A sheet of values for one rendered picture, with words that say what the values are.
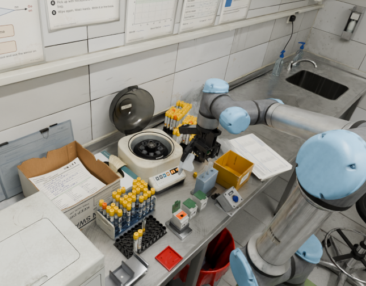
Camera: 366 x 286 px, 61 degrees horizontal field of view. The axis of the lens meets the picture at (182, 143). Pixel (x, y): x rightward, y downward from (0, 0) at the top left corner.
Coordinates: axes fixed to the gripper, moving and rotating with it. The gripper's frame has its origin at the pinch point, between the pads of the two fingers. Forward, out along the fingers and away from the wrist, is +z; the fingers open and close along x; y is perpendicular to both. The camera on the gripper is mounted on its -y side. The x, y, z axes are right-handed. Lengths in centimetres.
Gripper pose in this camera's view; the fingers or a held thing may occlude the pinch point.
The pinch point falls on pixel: (192, 167)
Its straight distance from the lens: 116.2
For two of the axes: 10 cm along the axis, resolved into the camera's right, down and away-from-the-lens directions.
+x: 7.4, -2.8, 6.1
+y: 6.6, 5.1, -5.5
